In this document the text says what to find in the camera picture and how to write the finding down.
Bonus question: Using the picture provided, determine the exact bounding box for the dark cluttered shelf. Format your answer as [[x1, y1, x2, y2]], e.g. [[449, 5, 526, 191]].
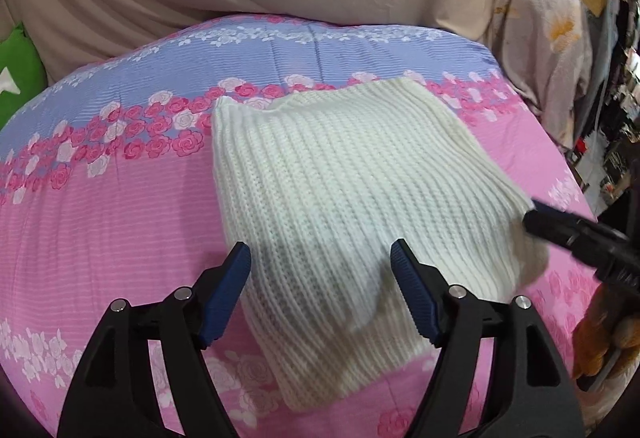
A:
[[565, 0, 640, 231]]

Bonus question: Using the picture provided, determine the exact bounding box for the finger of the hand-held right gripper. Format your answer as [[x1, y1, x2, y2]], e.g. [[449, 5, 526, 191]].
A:
[[522, 199, 601, 251]]

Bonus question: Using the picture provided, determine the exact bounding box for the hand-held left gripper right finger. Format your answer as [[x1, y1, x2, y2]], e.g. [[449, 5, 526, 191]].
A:
[[391, 239, 586, 438]]

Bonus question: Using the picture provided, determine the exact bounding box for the cream floral blanket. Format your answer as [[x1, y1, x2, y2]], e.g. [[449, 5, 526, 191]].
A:
[[482, 0, 596, 153]]

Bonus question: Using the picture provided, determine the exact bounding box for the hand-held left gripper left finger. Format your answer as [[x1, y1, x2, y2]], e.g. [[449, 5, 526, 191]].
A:
[[57, 242, 251, 438]]

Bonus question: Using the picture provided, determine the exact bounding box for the pink floral bedsheet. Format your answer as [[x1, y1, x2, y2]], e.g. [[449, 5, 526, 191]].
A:
[[0, 13, 606, 438]]

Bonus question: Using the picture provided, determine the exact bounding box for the green pillow white stripe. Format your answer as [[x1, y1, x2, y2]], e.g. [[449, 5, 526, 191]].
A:
[[0, 22, 48, 131]]

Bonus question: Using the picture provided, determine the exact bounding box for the white knit sweater red patch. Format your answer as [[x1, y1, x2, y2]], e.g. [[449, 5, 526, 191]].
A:
[[211, 78, 551, 414]]

